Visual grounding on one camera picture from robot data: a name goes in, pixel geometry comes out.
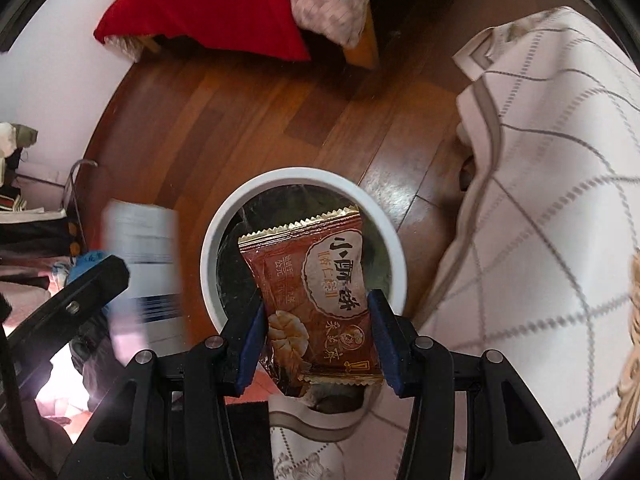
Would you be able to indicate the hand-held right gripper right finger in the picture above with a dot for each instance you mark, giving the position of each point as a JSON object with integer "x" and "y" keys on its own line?
{"x": 385, "y": 345}

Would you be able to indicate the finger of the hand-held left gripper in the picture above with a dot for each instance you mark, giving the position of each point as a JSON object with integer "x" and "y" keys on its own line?
{"x": 75, "y": 300}

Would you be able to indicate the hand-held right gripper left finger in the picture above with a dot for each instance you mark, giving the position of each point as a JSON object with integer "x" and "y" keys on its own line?
{"x": 251, "y": 351}

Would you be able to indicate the white paper box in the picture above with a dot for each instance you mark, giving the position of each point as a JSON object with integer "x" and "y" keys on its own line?
{"x": 145, "y": 265}

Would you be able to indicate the brown snack packet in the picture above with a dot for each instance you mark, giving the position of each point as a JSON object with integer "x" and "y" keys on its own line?
{"x": 311, "y": 294}

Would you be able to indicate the white round trash bin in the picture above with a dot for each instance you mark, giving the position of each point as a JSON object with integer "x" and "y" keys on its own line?
{"x": 300, "y": 195}

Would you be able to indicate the white checked blanket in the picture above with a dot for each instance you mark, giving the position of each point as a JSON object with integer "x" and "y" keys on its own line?
{"x": 545, "y": 240}

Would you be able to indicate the wooden furniture leg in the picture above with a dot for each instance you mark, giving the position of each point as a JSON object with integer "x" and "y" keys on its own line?
{"x": 367, "y": 42}

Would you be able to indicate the red cloth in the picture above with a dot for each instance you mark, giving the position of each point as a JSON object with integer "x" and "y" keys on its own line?
{"x": 210, "y": 10}

